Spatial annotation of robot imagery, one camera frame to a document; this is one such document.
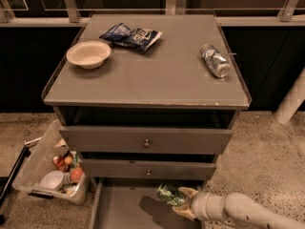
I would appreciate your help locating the grey top drawer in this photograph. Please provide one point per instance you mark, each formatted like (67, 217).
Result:
(144, 140)

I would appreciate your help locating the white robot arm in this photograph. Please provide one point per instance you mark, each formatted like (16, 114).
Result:
(234, 210)

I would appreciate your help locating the green soda can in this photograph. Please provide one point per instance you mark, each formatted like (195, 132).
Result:
(170, 195)

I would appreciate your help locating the white paper bowl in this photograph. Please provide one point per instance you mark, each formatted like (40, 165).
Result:
(89, 55)

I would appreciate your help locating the white cup in bin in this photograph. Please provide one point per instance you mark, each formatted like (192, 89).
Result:
(52, 180)

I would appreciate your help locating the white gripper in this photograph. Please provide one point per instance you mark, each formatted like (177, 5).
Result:
(199, 204)

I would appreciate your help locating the grey bottom drawer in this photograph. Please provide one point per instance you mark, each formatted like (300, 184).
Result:
(132, 203)

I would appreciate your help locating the black frame on floor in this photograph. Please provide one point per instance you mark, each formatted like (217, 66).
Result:
(6, 182)

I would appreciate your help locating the white pole leg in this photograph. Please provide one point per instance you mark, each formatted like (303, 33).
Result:
(292, 101)

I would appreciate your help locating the clear plastic bin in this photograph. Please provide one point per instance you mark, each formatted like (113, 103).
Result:
(38, 165)

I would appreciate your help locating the red item in bin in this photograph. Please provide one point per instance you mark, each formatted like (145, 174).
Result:
(60, 164)

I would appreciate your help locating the grey drawer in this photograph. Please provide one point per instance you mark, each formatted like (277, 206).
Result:
(147, 169)
(144, 140)
(132, 203)

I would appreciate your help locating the silver soda can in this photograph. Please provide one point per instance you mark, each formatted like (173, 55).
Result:
(217, 64)

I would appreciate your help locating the blue chip bag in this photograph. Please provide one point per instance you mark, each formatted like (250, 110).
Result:
(122, 35)

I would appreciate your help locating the orange fruit in bin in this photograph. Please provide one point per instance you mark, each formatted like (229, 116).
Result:
(76, 174)

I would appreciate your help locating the grey drawer cabinet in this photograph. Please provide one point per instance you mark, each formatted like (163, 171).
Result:
(167, 86)

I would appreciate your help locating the grey middle drawer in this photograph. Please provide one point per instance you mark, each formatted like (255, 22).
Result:
(147, 169)

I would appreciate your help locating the metal railing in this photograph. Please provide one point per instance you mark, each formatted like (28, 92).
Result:
(77, 13)

